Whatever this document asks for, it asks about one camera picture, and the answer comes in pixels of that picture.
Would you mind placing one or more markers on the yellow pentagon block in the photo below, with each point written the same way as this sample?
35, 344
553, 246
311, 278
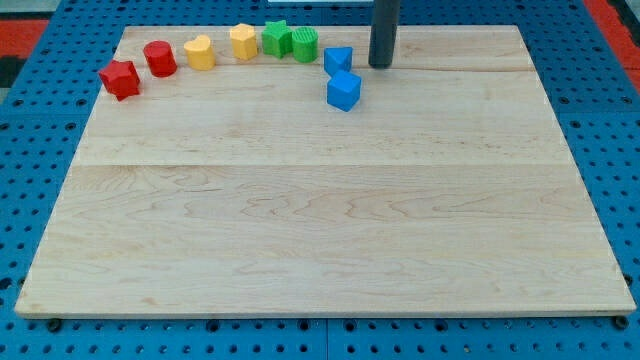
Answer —
244, 41

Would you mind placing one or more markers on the green cylinder block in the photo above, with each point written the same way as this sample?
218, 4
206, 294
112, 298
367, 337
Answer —
305, 44

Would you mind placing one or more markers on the red cylinder block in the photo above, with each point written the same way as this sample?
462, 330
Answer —
160, 58

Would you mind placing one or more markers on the blue triangle block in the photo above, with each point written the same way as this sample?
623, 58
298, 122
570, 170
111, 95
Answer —
337, 59

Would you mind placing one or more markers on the light wooden board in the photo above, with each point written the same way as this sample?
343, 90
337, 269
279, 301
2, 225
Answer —
447, 191

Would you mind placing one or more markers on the blue cube block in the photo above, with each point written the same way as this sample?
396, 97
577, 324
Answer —
343, 90

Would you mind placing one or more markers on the yellow heart block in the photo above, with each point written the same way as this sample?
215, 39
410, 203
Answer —
199, 53

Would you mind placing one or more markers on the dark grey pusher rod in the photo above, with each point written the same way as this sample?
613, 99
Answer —
385, 19

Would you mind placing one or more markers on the red star block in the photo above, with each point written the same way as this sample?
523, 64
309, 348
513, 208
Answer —
120, 78

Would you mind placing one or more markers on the green star block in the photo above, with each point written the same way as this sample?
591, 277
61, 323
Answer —
277, 39

